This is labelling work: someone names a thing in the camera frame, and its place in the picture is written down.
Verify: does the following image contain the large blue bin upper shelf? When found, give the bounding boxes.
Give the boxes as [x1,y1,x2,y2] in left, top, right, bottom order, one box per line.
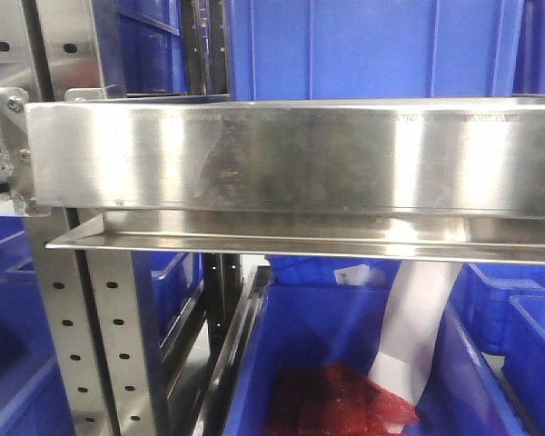
[224,1,524,101]

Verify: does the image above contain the perforated steel shelf upright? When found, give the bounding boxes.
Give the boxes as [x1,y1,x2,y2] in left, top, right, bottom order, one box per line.
[25,1,169,435]

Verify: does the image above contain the stainless steel shelf tray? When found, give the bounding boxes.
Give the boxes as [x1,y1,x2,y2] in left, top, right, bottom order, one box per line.
[26,95,545,264]

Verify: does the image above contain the blue bin with red items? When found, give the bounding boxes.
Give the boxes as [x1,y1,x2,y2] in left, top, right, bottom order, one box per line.
[222,254,526,436]

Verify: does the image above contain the white label in bin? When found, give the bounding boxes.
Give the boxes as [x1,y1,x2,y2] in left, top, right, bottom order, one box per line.
[333,264,372,286]

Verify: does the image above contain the blue bin behind upright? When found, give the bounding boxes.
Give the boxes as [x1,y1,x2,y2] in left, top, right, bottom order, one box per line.
[150,252,203,340]

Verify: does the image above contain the red mesh packets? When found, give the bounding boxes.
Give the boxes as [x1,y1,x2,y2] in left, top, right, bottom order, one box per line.
[264,362,420,435]

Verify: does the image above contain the blue bin upper left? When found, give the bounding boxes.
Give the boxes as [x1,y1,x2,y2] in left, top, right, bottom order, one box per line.
[116,0,186,94]

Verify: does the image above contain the blue bin lower right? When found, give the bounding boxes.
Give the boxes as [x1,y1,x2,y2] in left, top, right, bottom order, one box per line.
[453,262,545,436]

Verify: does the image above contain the blue bin lower left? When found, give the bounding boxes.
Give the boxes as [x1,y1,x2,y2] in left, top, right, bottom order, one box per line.
[0,216,74,435]

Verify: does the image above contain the black perforated rack post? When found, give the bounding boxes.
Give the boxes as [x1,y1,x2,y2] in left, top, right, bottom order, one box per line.
[179,0,229,95]

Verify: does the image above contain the steel corner bracket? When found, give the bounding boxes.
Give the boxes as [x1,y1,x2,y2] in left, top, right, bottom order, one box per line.
[0,87,51,217]

